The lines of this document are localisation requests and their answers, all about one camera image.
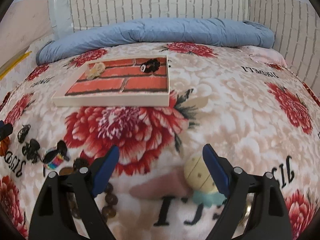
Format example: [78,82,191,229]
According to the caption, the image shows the brick-pattern jewelry tray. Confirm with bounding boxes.
[52,55,170,107]

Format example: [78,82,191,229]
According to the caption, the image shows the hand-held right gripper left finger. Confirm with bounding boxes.
[28,145,120,240]

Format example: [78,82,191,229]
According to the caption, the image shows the orange scrunchie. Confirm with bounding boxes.
[0,137,10,157]

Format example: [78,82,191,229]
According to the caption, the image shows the rainbow sequin bow clip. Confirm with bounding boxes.
[42,141,70,172]

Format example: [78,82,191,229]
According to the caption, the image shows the black scrunchie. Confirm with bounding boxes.
[140,58,161,73]

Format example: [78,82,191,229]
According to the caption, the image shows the black flower hair clip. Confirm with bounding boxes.
[22,140,41,164]

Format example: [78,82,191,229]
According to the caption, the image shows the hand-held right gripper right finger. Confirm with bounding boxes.
[202,144,293,240]

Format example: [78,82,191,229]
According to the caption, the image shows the wooden bead bracelet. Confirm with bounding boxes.
[59,158,118,220]

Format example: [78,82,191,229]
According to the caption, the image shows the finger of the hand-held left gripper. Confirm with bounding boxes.
[0,120,14,139]

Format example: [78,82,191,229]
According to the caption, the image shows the floral plush blanket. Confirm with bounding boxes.
[0,41,320,240]

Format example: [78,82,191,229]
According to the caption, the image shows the beige and teal plush ornament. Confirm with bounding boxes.
[184,155,227,207]

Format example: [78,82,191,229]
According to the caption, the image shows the cream flower hair accessory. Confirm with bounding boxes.
[86,62,107,79]

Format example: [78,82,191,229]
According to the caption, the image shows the pink plush hair accessory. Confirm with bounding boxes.
[129,166,193,200]

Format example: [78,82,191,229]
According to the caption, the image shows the black hair claw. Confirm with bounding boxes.
[17,124,31,143]

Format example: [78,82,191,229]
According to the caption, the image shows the blue quilt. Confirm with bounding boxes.
[36,18,275,65]

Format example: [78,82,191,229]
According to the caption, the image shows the pink pillow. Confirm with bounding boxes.
[240,45,288,68]

